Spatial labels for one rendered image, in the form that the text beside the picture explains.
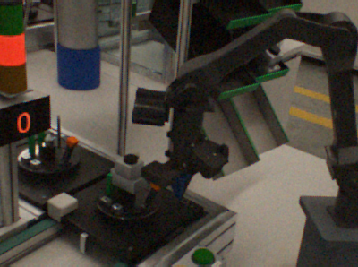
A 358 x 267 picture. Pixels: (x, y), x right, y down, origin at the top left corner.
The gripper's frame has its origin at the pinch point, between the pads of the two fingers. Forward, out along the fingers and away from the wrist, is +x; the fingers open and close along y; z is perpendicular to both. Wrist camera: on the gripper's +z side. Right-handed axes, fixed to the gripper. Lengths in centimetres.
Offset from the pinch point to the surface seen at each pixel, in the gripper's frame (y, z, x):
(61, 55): 50, -95, 12
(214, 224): 9.6, 3.4, 12.9
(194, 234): 4.2, 2.1, 13.4
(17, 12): -19.2, -22.5, -30.6
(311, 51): 407, -156, 98
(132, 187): -2.3, -10.4, 4.9
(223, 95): 20.9, -6.1, -11.3
